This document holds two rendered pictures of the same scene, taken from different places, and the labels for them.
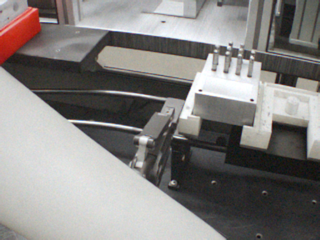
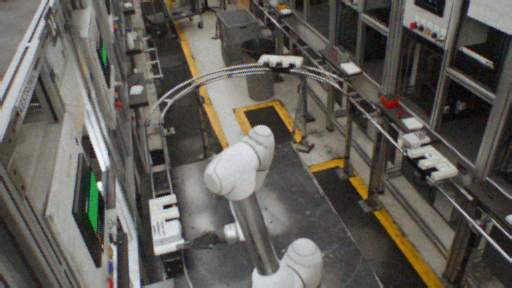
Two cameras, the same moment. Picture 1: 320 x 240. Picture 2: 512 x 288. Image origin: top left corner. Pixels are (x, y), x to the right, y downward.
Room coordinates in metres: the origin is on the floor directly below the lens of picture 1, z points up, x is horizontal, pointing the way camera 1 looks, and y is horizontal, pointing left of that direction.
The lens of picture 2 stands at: (0.79, 1.35, 2.39)
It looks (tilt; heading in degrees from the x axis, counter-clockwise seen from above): 35 degrees down; 240
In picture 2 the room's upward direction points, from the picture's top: 5 degrees counter-clockwise
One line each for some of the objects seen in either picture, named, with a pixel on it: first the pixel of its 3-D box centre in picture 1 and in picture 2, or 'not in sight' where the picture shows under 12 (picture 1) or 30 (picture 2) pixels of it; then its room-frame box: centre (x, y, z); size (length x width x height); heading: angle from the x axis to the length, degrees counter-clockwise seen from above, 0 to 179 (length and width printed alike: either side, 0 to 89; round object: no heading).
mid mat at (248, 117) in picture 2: not in sight; (268, 126); (-1.15, -1.74, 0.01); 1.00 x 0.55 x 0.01; 73
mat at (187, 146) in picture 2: not in sight; (170, 52); (-1.14, -4.32, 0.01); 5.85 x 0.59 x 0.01; 73
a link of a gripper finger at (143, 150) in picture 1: (141, 159); not in sight; (0.31, 0.02, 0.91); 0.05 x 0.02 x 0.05; 163
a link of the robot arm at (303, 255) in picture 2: not in sight; (303, 262); (0.03, 0.37, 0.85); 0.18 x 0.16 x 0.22; 15
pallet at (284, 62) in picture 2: not in sight; (280, 64); (-1.11, -1.42, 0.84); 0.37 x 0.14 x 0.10; 131
